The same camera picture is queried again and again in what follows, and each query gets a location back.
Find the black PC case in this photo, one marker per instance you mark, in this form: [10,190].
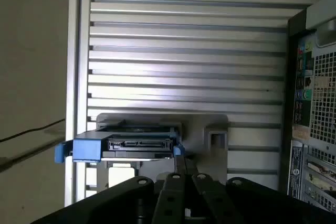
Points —
[323,90]

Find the grey plastic parts rack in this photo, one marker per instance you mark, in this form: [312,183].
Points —
[199,134]

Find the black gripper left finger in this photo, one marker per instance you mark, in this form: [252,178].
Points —
[168,197]

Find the hard disk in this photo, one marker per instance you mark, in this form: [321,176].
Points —
[86,150]

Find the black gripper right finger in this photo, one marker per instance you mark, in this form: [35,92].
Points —
[210,197]

